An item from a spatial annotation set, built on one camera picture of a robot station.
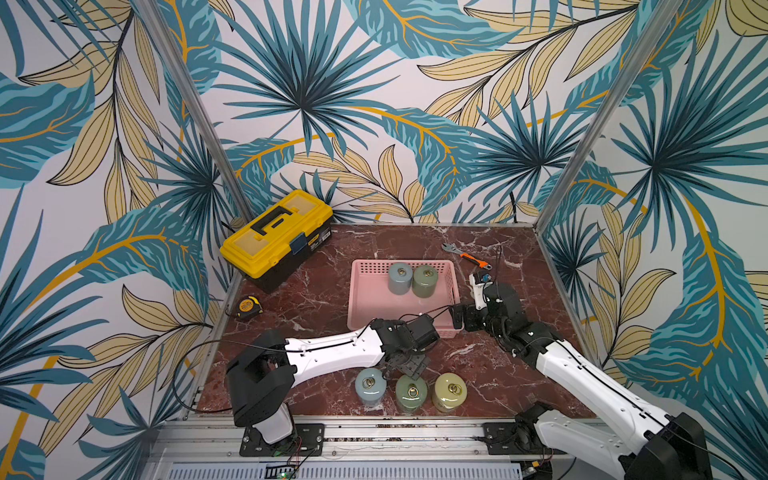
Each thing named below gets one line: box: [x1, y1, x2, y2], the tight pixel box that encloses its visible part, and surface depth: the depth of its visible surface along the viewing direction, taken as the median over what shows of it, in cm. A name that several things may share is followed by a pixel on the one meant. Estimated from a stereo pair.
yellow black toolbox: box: [220, 189, 334, 293], surface depth 96 cm
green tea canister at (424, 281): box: [412, 265, 439, 299], surface depth 97 cm
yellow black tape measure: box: [237, 296, 263, 320], surface depth 95 cm
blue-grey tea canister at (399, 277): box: [388, 262, 413, 295], surface depth 97 cm
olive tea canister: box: [432, 372, 468, 413], surface depth 75 cm
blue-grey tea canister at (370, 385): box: [355, 368, 387, 406], surface depth 76 cm
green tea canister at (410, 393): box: [395, 374, 428, 413], surface depth 75 cm
